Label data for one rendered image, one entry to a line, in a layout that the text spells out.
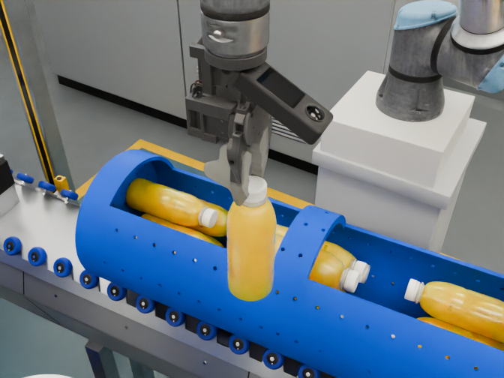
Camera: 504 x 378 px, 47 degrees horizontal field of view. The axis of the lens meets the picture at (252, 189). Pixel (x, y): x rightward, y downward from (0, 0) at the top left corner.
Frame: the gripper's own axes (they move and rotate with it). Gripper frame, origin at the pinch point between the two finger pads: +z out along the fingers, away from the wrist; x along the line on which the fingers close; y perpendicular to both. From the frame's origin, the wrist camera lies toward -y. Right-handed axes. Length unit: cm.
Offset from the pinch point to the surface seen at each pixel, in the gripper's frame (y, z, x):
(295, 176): 58, 138, -174
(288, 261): -1.8, 22.7, -10.5
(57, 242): 61, 50, -17
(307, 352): -8.8, 35.6, -3.8
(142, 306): 29, 48, -8
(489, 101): -23, 133, -292
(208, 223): 20.1, 31.5, -21.4
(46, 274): 57, 51, -8
